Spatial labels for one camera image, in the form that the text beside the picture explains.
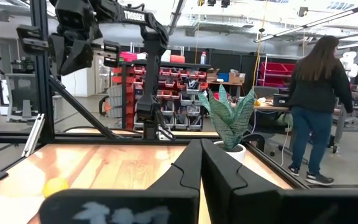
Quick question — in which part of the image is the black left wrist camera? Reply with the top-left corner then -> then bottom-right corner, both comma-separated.
54,0 -> 103,32

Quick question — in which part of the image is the white humanoid robot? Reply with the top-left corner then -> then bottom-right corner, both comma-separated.
340,51 -> 358,78

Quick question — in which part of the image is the yellow cable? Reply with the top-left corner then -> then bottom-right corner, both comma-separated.
252,0 -> 269,88

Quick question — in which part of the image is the shelf with red bins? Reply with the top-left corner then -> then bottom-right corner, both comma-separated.
112,51 -> 213,131

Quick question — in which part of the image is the wooden desk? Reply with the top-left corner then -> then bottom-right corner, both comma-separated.
253,102 -> 341,162

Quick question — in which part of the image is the silver aluminium bar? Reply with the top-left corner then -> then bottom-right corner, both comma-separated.
22,113 -> 45,158

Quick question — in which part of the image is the black aluminium table frame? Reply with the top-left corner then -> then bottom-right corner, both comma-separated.
0,0 -> 358,191

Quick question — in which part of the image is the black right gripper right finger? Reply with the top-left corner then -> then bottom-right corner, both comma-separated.
201,139 -> 358,224

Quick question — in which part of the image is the snake plant in white pot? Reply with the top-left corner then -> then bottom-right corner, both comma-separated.
197,84 -> 257,164

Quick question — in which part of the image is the small black device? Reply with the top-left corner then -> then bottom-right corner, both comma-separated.
272,93 -> 290,107

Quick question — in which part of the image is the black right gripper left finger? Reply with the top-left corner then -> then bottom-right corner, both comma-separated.
39,139 -> 203,224

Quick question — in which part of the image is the person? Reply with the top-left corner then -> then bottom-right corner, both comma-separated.
287,35 -> 354,187

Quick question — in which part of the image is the yellow toy lemon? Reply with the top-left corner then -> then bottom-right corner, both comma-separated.
42,177 -> 70,198

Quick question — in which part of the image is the rack with red crates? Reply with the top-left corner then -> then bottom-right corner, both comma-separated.
256,54 -> 296,88

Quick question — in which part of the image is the brown cardboard box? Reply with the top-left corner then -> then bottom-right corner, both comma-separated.
228,72 -> 246,84

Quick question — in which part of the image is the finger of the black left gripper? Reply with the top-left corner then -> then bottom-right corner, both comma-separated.
50,33 -> 74,76
71,33 -> 94,74

